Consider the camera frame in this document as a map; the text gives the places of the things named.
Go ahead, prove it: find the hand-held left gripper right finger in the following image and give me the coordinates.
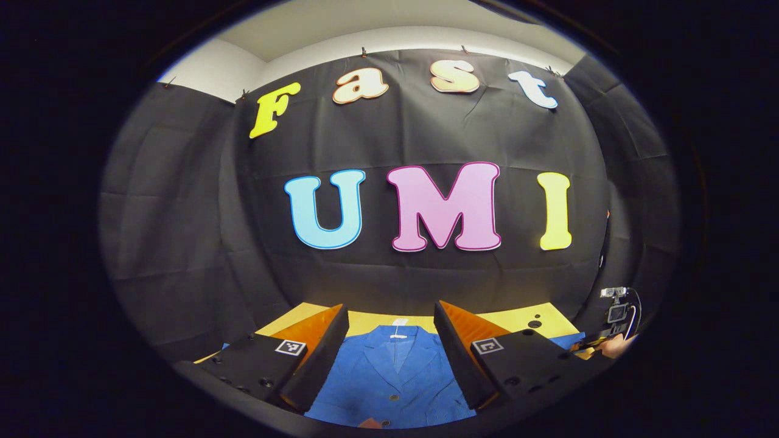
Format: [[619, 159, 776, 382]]
[[432, 300, 603, 411]]

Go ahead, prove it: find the blue button jacket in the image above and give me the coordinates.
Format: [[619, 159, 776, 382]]
[[222, 324, 588, 429]]

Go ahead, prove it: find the black backdrop cloth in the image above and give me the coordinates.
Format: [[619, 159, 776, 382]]
[[97, 47, 681, 366]]

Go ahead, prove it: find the row of black cloth clips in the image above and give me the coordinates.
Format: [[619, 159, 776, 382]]
[[164, 44, 564, 101]]

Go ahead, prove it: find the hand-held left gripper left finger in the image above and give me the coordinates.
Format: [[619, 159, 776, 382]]
[[198, 303, 351, 414]]

